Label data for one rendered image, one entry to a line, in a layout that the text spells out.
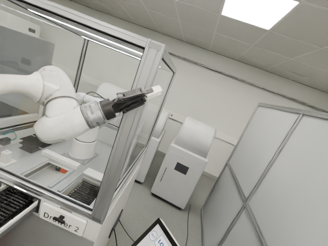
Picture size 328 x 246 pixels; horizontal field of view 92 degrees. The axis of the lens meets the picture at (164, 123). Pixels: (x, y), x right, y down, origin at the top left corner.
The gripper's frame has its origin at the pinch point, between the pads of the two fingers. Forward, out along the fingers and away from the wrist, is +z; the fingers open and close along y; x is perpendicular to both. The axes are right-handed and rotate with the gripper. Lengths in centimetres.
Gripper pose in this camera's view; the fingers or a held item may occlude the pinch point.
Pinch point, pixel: (153, 92)
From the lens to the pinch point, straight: 64.0
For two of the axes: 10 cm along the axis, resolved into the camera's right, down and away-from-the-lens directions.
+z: 8.9, -3.8, 2.6
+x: -4.4, -8.6, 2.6
